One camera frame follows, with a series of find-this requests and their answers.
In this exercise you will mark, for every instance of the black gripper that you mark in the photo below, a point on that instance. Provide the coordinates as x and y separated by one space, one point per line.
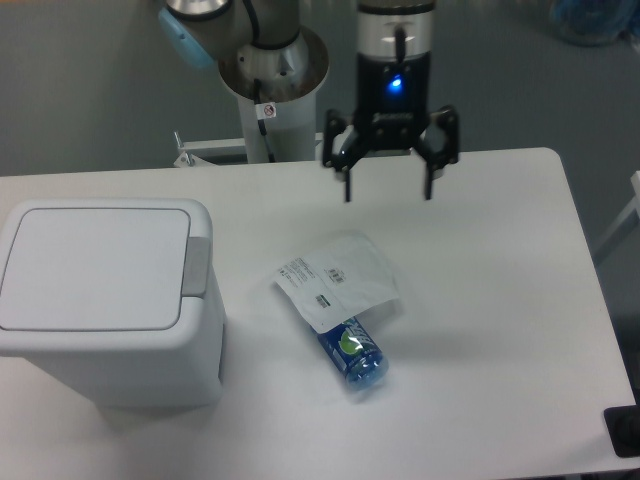
391 114

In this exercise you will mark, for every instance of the white plastic trash can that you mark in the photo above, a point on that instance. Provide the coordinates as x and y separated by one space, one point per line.
115 298

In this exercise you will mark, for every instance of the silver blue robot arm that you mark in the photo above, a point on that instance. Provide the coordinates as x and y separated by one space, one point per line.
385 30

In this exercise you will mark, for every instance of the white plastic pouch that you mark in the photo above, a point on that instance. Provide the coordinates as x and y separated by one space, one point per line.
338 281

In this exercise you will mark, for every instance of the blue plastic bottle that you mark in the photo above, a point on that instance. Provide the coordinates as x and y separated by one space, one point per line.
355 354

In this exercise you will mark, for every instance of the blue plastic bag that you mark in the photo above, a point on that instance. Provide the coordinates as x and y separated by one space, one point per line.
590 23

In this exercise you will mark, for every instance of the black table corner clamp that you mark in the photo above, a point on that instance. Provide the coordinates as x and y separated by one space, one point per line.
623 427

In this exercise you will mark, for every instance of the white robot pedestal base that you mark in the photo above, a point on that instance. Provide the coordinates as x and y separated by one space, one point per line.
275 81

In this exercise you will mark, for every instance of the white frame at right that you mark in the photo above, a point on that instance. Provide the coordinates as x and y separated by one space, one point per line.
626 221

